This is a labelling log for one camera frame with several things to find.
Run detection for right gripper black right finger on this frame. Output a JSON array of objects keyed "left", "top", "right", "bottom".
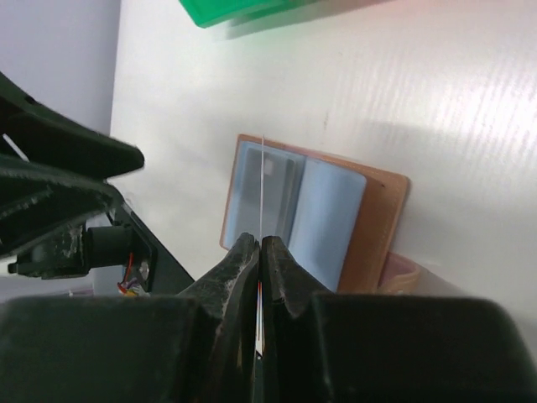
[{"left": 260, "top": 236, "right": 327, "bottom": 402}]

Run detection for green plastic bin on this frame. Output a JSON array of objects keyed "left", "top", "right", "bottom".
[{"left": 179, "top": 0, "right": 314, "bottom": 29}]

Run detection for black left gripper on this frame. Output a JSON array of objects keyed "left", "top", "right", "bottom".
[{"left": 1, "top": 75, "right": 194, "bottom": 295}]

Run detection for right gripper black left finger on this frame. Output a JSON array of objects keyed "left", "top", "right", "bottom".
[{"left": 180, "top": 233, "right": 260, "bottom": 402}]

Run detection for brown leather card holder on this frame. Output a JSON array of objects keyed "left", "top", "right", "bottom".
[{"left": 220, "top": 134, "right": 421, "bottom": 294}]

